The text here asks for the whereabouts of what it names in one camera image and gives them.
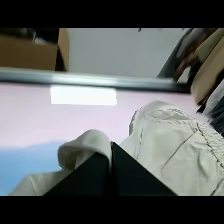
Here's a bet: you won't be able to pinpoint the cardboard box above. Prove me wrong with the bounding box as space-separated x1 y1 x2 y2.
0 28 70 72

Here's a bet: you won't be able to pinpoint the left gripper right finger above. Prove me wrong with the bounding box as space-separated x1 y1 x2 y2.
110 141 178 197

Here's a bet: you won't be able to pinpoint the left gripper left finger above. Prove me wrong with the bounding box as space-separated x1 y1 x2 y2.
43 151 112 197

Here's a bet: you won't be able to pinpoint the beige pants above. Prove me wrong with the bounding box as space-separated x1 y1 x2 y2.
9 99 224 197

